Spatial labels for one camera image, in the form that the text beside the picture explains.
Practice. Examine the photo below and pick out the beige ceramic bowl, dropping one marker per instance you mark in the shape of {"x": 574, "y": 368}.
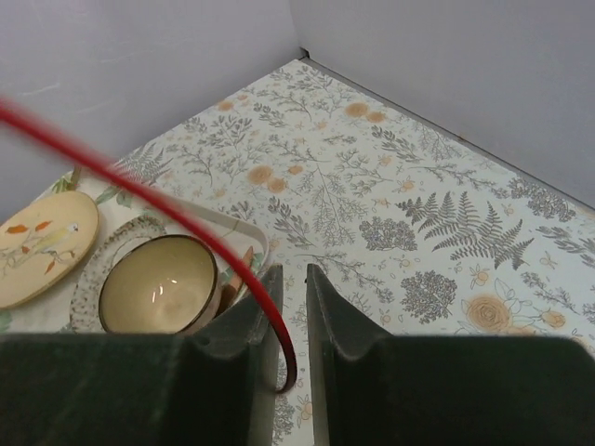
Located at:
{"x": 168, "y": 285}

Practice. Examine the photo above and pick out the yellow bird plate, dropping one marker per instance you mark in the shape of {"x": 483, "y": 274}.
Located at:
{"x": 44, "y": 242}

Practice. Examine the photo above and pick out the copper spoon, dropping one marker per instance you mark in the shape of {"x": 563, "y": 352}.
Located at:
{"x": 232, "y": 288}

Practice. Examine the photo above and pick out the speckled grey saucer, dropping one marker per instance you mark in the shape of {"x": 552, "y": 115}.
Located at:
{"x": 84, "y": 307}

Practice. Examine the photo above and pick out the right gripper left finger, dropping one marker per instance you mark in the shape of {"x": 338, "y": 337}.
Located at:
{"x": 215, "y": 387}

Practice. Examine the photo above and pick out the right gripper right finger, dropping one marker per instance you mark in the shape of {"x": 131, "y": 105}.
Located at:
{"x": 371, "y": 387}

